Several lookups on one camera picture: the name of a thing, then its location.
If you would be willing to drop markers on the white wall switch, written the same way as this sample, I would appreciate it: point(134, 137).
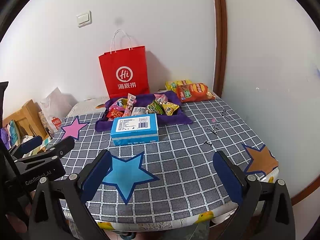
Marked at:
point(84, 19)

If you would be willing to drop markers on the yellow cartoon snack packet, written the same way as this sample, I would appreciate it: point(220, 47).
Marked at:
point(169, 108)

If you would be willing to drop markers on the blue white tissue box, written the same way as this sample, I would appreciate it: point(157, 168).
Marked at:
point(138, 129)

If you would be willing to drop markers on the white red packet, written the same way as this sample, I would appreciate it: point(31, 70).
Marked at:
point(139, 111)

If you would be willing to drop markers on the yellow chips bag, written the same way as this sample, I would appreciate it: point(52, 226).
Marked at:
point(172, 85)

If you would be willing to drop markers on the white plastic bag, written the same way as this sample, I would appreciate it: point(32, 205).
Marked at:
point(55, 108)

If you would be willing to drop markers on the orange chips bag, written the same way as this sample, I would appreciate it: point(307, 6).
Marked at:
point(194, 92)

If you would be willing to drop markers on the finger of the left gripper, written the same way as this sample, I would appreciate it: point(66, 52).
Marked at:
point(61, 148)
point(17, 152)

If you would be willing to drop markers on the blue paper star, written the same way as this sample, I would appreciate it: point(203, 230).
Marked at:
point(125, 175)

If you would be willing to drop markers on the orange paper star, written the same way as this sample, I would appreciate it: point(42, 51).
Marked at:
point(262, 160)

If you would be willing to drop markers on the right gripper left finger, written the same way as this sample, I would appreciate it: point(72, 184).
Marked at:
point(47, 220)

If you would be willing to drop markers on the red gold snack packet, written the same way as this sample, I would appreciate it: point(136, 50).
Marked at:
point(114, 113)

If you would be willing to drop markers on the person's left hand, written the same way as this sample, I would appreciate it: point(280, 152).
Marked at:
point(19, 212)

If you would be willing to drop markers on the pink paper star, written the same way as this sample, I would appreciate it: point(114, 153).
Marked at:
point(73, 130)

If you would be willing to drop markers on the red paper shopping bag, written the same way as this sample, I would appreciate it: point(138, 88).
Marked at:
point(124, 70)

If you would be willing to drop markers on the green snack packet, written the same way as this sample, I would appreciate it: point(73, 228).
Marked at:
point(154, 107)

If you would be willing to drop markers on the tall pink strawberry packet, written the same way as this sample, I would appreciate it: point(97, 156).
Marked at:
point(131, 100)

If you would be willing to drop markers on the pink yellow snack bag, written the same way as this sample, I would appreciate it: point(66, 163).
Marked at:
point(119, 105)

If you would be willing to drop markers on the brown wooden door frame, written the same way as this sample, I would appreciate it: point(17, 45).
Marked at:
point(221, 46)

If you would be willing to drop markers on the wooden chair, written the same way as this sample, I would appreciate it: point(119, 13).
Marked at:
point(27, 121)

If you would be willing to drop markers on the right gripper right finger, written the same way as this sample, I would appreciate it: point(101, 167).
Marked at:
point(276, 219)

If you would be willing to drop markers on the pink silver-banded snack packet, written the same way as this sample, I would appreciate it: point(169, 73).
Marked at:
point(161, 98)

